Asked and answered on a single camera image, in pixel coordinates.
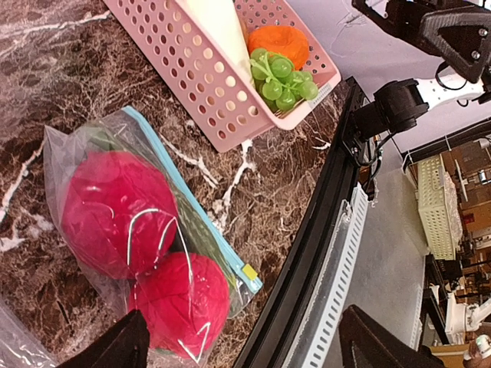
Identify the pink plastic basket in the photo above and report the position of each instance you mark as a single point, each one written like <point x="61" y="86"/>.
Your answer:
<point x="227" y="109"/>

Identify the white slotted cable duct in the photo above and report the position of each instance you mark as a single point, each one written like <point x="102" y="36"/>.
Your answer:
<point x="348" y="237"/>

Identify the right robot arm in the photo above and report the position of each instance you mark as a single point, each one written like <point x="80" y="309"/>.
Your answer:
<point x="398" y="104"/>

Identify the pink red fruit toy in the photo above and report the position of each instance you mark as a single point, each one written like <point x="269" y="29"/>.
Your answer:
<point x="185" y="302"/>

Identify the red apple toy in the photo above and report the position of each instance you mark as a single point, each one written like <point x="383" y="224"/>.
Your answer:
<point x="119" y="215"/>

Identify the white plastic crate background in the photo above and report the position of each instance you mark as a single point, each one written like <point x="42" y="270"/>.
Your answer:
<point x="438" y="208"/>

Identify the small green cucumber toy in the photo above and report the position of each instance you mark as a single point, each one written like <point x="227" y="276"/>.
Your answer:
<point x="140" y="139"/>

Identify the green grapes toy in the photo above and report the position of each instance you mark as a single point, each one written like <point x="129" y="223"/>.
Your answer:
<point x="278" y="83"/>

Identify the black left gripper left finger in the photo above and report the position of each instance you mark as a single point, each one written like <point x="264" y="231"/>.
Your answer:
<point x="125" y="344"/>

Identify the clear zip bag blue zipper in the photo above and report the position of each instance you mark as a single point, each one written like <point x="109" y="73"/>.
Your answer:
<point x="62" y="154"/>

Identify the white radish toy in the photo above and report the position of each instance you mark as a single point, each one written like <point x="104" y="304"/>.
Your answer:
<point x="219" y="20"/>

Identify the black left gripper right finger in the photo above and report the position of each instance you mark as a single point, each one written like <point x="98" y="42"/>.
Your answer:
<point x="365" y="343"/>

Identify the black front rail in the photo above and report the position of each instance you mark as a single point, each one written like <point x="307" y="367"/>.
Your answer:
<point x="279" y="321"/>

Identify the orange carrot toy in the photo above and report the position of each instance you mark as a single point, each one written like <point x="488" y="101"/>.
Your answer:
<point x="285" y="40"/>

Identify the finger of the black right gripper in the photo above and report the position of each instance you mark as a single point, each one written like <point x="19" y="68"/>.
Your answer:
<point x="461" y="37"/>

